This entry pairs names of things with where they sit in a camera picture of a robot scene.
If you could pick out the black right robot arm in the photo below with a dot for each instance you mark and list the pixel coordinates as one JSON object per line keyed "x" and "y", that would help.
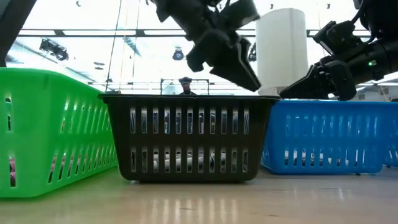
{"x": 382, "y": 56}

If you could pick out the black ceiling beam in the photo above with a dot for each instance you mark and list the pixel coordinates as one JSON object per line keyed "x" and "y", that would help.
{"x": 140, "y": 32}

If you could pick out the blue plastic basket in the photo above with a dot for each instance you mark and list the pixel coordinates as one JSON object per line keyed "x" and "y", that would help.
{"x": 326, "y": 141}

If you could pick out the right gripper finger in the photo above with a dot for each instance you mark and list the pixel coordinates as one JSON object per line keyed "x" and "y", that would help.
{"x": 311, "y": 87}

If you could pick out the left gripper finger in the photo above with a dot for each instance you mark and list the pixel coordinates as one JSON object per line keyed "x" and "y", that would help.
{"x": 239, "y": 68}
{"x": 208, "y": 49}

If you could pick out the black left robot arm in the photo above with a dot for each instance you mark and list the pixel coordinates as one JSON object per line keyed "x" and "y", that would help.
{"x": 12, "y": 25}

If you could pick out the black plastic basket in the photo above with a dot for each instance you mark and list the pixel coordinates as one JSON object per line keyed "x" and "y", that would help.
{"x": 186, "y": 140}

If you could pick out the green plastic basket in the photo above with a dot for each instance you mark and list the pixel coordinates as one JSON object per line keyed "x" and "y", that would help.
{"x": 31, "y": 140}

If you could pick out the person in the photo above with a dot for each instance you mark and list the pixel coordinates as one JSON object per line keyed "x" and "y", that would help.
{"x": 186, "y": 87}

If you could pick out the black hanging spotlight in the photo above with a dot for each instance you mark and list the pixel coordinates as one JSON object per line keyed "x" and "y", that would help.
{"x": 178, "y": 55}
{"x": 54, "y": 49}

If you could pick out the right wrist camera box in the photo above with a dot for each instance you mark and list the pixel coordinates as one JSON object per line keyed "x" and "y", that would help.
{"x": 337, "y": 35}

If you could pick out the black hanging fixture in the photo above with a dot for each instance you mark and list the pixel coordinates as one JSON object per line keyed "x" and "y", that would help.
{"x": 253, "y": 54}

